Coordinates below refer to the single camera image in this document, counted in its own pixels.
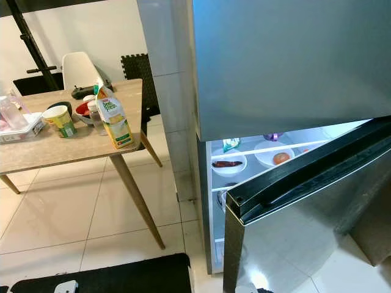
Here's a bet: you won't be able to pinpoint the yellow cup noodles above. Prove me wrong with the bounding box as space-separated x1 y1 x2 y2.
42 105 78 139

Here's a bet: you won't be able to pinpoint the steel fridge body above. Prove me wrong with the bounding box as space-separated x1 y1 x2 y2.
171 0 391 275

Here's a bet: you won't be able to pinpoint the steel fridge lower door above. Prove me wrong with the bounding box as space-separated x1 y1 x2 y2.
223 117 391 293

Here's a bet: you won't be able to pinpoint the clear plastic container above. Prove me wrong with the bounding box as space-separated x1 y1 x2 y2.
0 113 46 145

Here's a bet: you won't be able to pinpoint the clear plastic pitcher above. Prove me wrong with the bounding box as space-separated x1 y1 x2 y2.
0 92 31 131

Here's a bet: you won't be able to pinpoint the black bowl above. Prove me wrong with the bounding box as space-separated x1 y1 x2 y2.
46 101 73 114

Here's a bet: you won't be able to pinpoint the wooden table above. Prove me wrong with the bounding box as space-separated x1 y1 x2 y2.
0 78 167 250

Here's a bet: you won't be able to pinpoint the clear glass jar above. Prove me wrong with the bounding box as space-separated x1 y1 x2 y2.
87 99 108 136

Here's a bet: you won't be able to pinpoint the black controller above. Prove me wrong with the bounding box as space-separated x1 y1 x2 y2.
71 81 112 101

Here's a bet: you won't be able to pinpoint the black equipment stand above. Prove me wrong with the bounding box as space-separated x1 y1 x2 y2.
6 0 65 96

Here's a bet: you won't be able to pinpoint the white chair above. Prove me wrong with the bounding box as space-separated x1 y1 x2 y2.
62 52 103 91

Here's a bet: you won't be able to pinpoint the yellow green juice carton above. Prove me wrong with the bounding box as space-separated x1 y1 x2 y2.
93 81 136 151

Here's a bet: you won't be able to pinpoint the black foam puzzle mat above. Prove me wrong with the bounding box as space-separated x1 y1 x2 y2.
121 53 161 120

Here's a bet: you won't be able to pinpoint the dark red sausage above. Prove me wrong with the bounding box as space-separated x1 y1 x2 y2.
213 160 244 168

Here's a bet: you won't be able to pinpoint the white bowl with sausage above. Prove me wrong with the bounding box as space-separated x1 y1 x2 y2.
211 151 249 178

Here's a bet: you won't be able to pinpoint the green packet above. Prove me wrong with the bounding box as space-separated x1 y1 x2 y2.
222 138 243 154

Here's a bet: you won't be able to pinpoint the white bowl with orange fruit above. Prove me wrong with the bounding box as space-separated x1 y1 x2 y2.
254 141 296 169

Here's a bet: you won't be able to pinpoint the orange fruit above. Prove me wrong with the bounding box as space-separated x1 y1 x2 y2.
272 152 291 166

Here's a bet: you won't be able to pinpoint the steel freezer door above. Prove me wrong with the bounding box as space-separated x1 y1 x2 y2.
192 0 391 143

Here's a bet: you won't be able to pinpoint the beige kitchen cabinet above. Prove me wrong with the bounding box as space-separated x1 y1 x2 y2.
349 183 391 267

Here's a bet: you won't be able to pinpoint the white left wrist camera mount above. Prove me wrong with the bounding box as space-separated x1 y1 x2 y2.
54 280 79 293

